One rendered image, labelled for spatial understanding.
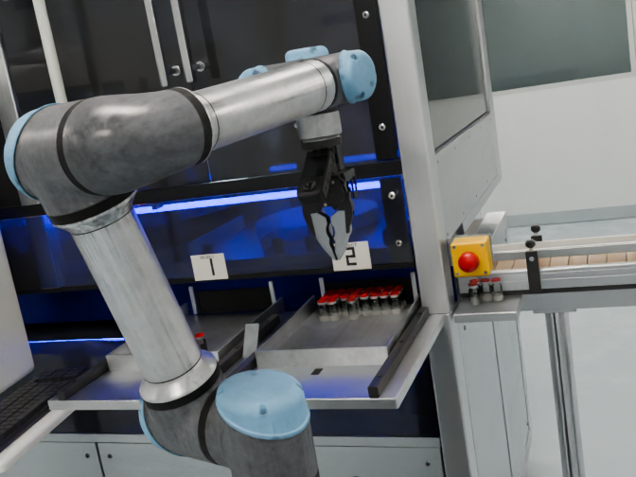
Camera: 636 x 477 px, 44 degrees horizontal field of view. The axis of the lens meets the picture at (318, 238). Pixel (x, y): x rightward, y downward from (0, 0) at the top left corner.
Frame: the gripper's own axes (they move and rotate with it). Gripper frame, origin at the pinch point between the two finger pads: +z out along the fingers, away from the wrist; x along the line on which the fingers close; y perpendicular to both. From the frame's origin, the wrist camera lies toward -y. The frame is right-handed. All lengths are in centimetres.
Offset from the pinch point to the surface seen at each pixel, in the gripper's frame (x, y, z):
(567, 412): -32, 42, 50
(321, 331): 13.3, 20.0, 21.3
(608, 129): -43, 488, 42
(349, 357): 1.0, 1.6, 19.8
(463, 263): -17.3, 24.1, 9.8
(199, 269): 44, 28, 8
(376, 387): -7.9, -12.3, 19.7
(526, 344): 0, 236, 109
